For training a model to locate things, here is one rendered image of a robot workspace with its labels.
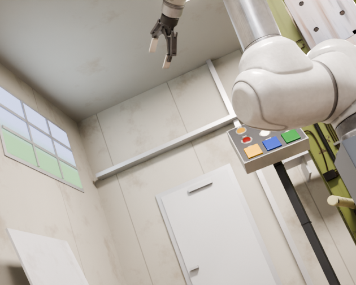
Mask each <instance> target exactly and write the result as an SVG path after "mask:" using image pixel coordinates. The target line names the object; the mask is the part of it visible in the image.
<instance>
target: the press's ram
mask: <svg viewBox="0 0 356 285"><path fill-rule="evenodd" d="M284 3H285V5H286V6H287V8H288V10H289V12H290V14H291V16H292V17H293V19H294V21H295V22H296V25H297V26H298V28H299V30H300V31H301V33H302V35H303V37H304V39H305V41H306V42H307V44H308V46H309V48H310V50H311V49H312V48H314V47H315V46H316V45H317V44H319V43H321V42H323V41H325V40H329V39H334V38H336V39H343V40H347V39H348V38H350V37H351V36H353V35H355V34H356V4H355V3H354V1H353V0H284Z"/></svg>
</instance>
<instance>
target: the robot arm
mask: <svg viewBox="0 0 356 285"><path fill-rule="evenodd" d="M185 2H186V0H163V3H162V7H161V12H162V14H161V17H160V18H158V20H157V23H156V24H155V26H154V27H153V29H152V30H151V32H150V34H151V35H152V40H151V44H150V49H149V52H150V53H154V52H155V50H156V47H157V43H158V39H159V36H160V35H161V34H164V36H165V39H166V42H167V53H168V54H166V57H165V60H164V63H163V67H162V68H169V67H170V63H171V60H172V57H173V56H176V53H177V34H178V33H177V32H174V27H175V26H177V24H178V21H179V18H180V17H181V16H182V13H183V9H184V7H185ZM223 2H224V4H225V7H226V9H227V12H228V15H229V17H230V19H231V22H232V24H233V27H234V29H235V32H236V35H237V37H238V40H239V42H240V44H241V47H242V49H243V52H244V53H243V55H242V57H241V60H240V63H239V65H238V69H239V75H238V76H237V78H236V79H235V82H234V84H233V87H232V107H233V110H234V112H235V114H236V116H237V117H238V118H239V120H240V121H242V122H243V124H244V125H246V126H248V127H250V128H253V129H258V130H262V131H287V130H292V129H297V128H302V127H306V126H310V125H313V124H315V123H319V122H321V123H326V124H331V125H332V127H333V128H334V130H335V131H336V134H337V136H338V139H339V141H340V144H341V142H342V141H343V140H346V139H348V138H350V137H353V136H355V135H356V46H355V45H353V44H352V43H350V42H349V41H347V40H343V39H336V38H334V39H329V40H325V41H323V42H321V43H319V44H317V45H316V46H315V47H314V48H312V49H311V50H310V51H309V52H308V53H307V55H306V54H305V53H304V52H303V51H302V50H301V49H300V48H299V47H298V46H297V44H296V43H295V42H294V41H292V40H290V39H288V38H285V37H282V35H281V33H280V31H279V28H278V26H277V24H276V22H275V19H274V17H273V14H272V12H271V10H270V7H269V5H268V3H267V0H223Z"/></svg>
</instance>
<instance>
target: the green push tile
mask: <svg viewBox="0 0 356 285"><path fill-rule="evenodd" d="M281 137H282V138H283V139H284V141H285V142H286V144H288V143H291V142H293V141H296V140H298V139H300V138H301V137H300V135H299V134H298V133H297V131H296V130H295V129H292V130H290V131H288V132H285V133H282V134H281Z"/></svg>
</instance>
